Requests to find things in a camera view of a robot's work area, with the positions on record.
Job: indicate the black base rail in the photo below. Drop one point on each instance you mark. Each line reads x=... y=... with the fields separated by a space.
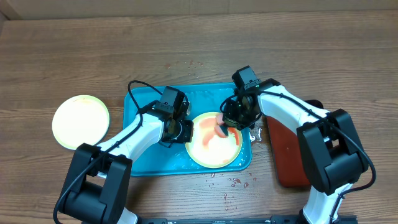
x=276 y=219

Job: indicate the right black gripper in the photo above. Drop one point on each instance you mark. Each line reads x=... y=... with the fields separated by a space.
x=232 y=119

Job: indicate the green plate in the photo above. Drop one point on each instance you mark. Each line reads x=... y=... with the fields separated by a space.
x=80 y=119
x=207 y=148

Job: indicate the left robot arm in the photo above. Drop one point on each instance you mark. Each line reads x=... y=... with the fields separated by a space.
x=95 y=188

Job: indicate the dark red tray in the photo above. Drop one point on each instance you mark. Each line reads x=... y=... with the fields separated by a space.
x=286 y=155

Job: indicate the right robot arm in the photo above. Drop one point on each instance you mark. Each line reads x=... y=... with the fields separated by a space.
x=331 y=152

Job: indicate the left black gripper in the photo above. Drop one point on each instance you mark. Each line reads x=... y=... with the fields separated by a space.
x=186 y=137

